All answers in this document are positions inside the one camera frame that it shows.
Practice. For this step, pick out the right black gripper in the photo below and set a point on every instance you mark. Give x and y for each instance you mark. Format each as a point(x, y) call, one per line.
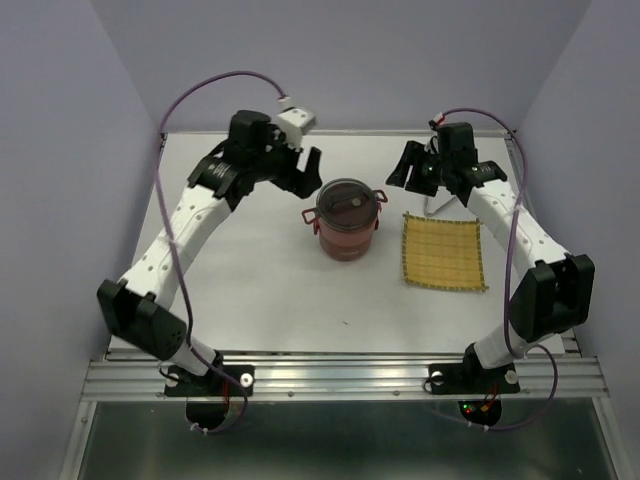
point(409, 155)

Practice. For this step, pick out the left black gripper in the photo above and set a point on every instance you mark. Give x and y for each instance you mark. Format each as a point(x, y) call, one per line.
point(305, 183)

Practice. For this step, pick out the metal tongs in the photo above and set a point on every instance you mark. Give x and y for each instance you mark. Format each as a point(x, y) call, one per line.
point(434, 204)

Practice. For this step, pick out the grey lid with red clips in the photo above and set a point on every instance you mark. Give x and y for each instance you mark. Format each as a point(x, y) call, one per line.
point(346, 205)

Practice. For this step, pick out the red steel bowl with clips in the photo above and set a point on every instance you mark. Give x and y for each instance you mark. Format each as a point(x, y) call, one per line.
point(344, 238)

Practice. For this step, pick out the yellow bamboo mat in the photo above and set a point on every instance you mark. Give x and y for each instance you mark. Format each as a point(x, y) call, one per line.
point(443, 255)

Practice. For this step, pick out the red steel lunch bowl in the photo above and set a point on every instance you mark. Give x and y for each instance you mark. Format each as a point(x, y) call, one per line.
point(345, 253)

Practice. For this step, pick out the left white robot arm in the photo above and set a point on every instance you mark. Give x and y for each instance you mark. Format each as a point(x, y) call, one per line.
point(136, 307)

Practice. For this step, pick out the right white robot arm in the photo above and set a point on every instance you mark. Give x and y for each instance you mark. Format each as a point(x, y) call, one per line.
point(555, 289)

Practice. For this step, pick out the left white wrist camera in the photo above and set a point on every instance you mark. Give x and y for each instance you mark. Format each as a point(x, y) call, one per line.
point(295, 122)

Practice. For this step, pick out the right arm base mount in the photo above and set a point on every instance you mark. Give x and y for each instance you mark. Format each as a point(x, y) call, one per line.
point(479, 402)

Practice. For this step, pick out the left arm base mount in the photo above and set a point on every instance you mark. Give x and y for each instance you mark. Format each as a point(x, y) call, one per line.
point(214, 403)

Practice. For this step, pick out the aluminium front rail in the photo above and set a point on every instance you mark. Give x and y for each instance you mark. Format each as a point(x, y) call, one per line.
point(352, 377)

